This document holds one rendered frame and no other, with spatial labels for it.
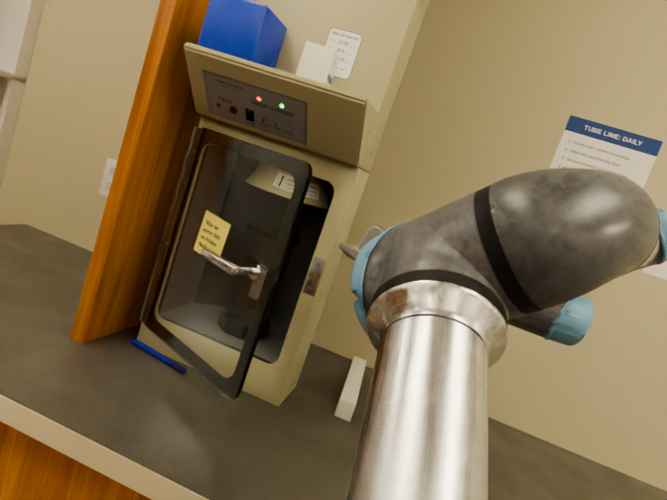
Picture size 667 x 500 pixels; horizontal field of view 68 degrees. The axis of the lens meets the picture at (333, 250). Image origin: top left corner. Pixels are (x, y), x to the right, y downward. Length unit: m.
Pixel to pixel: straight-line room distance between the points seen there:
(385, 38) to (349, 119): 0.18
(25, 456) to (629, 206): 0.85
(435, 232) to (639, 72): 1.02
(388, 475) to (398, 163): 1.06
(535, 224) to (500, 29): 1.01
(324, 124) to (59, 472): 0.66
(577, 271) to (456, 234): 0.09
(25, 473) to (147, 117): 0.60
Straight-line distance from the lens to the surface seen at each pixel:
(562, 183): 0.42
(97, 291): 1.00
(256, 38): 0.86
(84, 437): 0.80
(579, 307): 0.75
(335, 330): 1.36
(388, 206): 1.30
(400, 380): 0.35
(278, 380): 0.96
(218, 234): 0.87
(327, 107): 0.81
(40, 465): 0.91
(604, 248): 0.42
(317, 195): 0.95
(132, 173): 0.95
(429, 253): 0.41
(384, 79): 0.90
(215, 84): 0.90
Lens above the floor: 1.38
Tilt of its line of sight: 8 degrees down
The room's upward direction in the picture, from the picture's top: 19 degrees clockwise
